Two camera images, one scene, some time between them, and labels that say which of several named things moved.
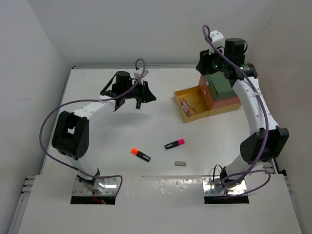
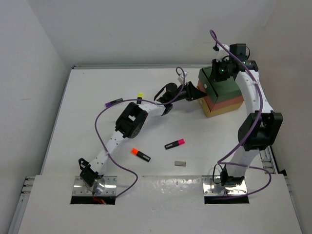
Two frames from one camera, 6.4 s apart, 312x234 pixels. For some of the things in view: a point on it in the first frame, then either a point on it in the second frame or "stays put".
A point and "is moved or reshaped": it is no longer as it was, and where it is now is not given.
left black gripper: [145, 94] to [190, 89]
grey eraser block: [181, 163] stays put
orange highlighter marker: [135, 152] stays put
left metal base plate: [97, 186] stays put
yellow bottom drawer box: [192, 105] is moved or reshaped
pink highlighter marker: [176, 143] stays put
